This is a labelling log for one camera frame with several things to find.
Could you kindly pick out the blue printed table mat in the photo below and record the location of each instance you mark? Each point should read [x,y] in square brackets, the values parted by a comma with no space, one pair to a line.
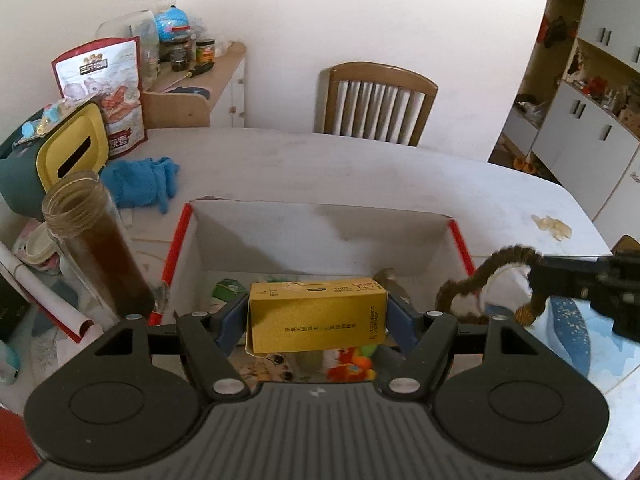
[565,320]

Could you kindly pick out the white tall cabinet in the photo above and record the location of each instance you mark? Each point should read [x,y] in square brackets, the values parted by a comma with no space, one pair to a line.
[575,135]

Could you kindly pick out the red and white storage box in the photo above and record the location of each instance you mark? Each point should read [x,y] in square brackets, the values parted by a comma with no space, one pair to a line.
[320,230]

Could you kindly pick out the orange slippers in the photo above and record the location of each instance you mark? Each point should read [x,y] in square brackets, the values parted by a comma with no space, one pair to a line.
[526,165]

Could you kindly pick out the wooden sideboard with drawers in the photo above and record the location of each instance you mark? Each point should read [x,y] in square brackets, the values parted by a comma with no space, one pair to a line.
[225,95]

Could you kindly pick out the black box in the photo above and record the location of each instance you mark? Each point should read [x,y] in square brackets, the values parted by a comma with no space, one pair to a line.
[12,310]

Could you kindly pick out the blue cloth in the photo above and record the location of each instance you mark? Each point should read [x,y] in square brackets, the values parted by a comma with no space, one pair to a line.
[140,182]

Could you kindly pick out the orange plush toy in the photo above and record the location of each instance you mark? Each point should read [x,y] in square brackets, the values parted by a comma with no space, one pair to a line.
[350,370]

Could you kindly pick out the teal tissue box yellow lid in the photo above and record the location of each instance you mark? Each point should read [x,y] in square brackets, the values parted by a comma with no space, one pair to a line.
[70,150]

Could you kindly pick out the small teal device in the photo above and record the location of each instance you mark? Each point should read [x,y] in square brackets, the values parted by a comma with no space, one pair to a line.
[7,365]

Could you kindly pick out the pack of small blue toys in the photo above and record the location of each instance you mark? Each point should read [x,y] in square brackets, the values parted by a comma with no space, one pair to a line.
[45,117]

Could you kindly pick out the jar with yellow label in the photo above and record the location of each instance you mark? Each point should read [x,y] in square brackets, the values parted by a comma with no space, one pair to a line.
[205,52]

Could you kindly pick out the red and white snack bag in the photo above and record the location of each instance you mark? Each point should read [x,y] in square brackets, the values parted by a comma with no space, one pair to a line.
[100,85]

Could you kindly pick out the crumpled yellowish wrapper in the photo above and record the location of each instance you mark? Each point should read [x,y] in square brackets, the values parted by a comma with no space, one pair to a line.
[559,230]

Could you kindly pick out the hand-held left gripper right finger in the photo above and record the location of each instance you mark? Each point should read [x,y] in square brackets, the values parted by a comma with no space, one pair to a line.
[402,325]

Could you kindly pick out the green and white packet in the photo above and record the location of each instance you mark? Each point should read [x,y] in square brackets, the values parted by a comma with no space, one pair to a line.
[227,290]

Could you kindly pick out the yellow carton box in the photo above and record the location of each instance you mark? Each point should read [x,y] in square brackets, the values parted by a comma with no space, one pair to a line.
[315,315]

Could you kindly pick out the dark glass jar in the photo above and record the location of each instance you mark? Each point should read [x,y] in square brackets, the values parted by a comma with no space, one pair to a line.
[179,55]

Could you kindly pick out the clear plastic container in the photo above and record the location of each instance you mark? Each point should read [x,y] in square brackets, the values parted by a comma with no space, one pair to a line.
[130,40]

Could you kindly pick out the glass jar with brown liquid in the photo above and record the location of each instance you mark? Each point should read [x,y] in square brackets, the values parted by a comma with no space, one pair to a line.
[100,260]

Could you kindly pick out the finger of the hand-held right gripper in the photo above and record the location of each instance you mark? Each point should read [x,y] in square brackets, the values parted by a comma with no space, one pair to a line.
[565,280]

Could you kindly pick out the cream round lid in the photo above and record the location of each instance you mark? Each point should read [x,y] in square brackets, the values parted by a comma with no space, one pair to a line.
[40,250]

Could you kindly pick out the red flat object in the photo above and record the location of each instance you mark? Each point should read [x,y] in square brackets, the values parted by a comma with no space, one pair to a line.
[12,435]

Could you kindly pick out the blue round toy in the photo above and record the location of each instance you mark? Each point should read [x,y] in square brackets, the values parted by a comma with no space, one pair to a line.
[172,22]

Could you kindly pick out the white paper roll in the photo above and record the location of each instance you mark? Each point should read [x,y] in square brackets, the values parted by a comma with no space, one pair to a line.
[45,295]

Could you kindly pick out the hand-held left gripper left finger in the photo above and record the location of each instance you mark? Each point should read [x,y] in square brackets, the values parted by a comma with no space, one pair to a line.
[235,325]

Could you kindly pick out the brown fuzzy loop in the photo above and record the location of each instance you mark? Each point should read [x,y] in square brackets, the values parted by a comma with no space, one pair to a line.
[480,277]

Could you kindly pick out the black yellow screwdriver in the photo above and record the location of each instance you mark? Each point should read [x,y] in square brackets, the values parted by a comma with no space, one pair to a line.
[200,69]

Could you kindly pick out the wooden chair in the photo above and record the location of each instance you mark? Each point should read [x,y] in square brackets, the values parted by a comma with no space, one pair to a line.
[380,72]

